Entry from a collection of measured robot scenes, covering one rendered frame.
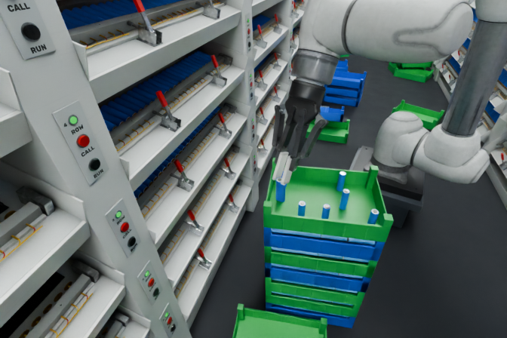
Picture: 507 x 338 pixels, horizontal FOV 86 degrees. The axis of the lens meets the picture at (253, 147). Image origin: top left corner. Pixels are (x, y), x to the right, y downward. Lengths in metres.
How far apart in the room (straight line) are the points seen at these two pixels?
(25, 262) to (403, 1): 0.64
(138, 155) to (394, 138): 0.99
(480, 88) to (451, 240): 0.72
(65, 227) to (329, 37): 0.54
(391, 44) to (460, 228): 1.23
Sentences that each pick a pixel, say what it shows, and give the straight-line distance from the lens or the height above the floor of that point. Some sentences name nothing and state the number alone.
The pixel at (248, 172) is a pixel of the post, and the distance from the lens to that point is 1.24.
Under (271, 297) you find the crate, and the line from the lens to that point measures 1.05.
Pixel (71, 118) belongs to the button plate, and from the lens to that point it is 0.44.
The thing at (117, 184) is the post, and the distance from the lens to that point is 0.52.
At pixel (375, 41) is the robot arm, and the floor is 0.94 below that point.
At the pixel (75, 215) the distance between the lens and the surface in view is 0.51.
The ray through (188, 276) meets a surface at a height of 0.20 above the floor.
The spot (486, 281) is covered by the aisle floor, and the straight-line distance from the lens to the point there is 1.48.
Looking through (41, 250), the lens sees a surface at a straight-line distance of 0.49.
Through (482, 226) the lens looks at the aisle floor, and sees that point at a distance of 1.68.
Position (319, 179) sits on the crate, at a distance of 0.86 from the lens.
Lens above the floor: 1.06
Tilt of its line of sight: 35 degrees down
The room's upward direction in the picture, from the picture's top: 3 degrees counter-clockwise
